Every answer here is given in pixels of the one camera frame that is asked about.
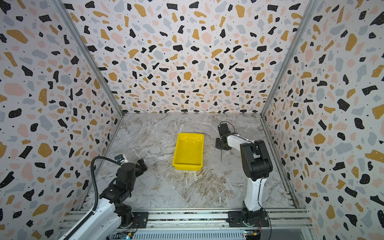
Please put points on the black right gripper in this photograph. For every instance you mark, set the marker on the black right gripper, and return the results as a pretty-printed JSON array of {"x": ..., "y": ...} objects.
[{"x": 220, "y": 142}]

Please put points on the aluminium corner post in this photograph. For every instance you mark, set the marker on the aluminium corner post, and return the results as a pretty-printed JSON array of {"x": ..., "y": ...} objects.
[
  {"x": 291, "y": 51},
  {"x": 65, "y": 16}
]

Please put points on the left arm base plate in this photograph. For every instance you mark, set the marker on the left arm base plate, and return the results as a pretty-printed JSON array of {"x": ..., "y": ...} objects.
[{"x": 134, "y": 220}]

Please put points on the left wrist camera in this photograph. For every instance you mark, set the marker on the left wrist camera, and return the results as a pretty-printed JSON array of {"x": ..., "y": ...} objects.
[{"x": 121, "y": 159}]

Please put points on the left aluminium corner post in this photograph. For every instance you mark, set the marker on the left aluminium corner post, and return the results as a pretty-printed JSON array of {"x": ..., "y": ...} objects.
[{"x": 65, "y": 16}]

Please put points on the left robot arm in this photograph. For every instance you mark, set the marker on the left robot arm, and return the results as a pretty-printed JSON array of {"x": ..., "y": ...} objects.
[{"x": 109, "y": 212}]

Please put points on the right electronics board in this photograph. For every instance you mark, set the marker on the right electronics board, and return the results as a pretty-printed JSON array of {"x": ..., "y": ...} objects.
[{"x": 253, "y": 235}]

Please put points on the left electronics board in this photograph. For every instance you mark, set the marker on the left electronics board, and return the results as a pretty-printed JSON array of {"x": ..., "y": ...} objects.
[{"x": 125, "y": 235}]

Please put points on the yellow plastic bin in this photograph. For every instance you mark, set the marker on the yellow plastic bin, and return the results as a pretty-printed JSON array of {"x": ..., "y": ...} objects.
[{"x": 189, "y": 152}]

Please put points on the right aluminium corner post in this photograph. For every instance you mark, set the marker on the right aluminium corner post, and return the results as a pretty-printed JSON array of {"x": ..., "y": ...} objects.
[{"x": 291, "y": 51}]

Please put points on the electronics board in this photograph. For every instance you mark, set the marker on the electronics board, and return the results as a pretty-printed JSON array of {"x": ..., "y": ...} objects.
[
  {"x": 253, "y": 235},
  {"x": 125, "y": 235}
]

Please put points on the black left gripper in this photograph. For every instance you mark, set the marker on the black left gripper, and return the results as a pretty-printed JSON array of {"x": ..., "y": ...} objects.
[{"x": 138, "y": 170}]

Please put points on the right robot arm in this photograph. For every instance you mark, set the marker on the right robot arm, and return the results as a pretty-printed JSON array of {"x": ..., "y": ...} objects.
[{"x": 257, "y": 166}]

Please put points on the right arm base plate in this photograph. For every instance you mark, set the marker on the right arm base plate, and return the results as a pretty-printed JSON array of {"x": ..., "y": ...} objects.
[{"x": 237, "y": 219}]

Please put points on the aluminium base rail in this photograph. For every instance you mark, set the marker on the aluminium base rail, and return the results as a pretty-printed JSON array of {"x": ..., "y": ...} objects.
[{"x": 210, "y": 224}]

